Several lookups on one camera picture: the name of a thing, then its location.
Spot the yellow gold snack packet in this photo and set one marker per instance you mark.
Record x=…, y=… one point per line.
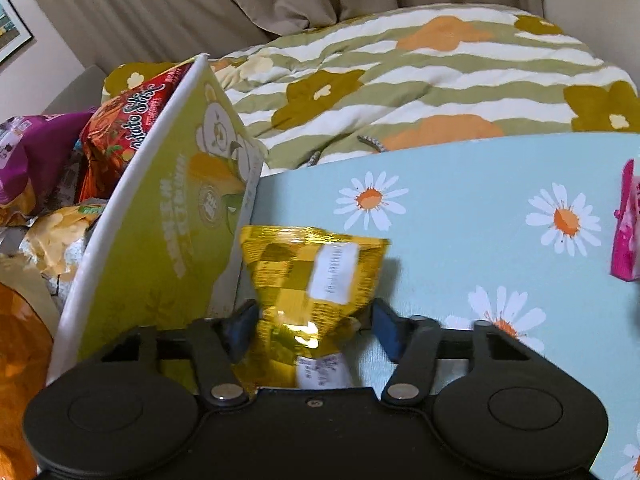
x=305, y=285

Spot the beige curtain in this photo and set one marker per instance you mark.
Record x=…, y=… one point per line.
x=150, y=0

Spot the light blue daisy table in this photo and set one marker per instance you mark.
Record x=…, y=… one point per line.
x=450, y=240

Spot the green striped floral blanket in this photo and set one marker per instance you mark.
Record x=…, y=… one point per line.
x=450, y=75

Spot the grey upholstered sofa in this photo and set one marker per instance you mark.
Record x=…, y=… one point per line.
x=75, y=92

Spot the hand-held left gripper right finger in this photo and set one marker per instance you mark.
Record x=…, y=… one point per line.
x=387, y=331

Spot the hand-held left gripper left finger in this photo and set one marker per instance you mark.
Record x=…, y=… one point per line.
x=245, y=326

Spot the framed wall picture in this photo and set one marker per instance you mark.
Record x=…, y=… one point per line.
x=11, y=25

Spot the purple snack packet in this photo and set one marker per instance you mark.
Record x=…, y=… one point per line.
x=35, y=155

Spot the pink snack packet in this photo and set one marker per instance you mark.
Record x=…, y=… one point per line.
x=627, y=230

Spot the green cardboard box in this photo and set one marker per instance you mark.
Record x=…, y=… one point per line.
x=165, y=240

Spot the red orange snack packet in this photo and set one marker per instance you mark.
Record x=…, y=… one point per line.
x=125, y=135

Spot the yellow white snack packet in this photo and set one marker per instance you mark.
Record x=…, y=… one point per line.
x=60, y=240

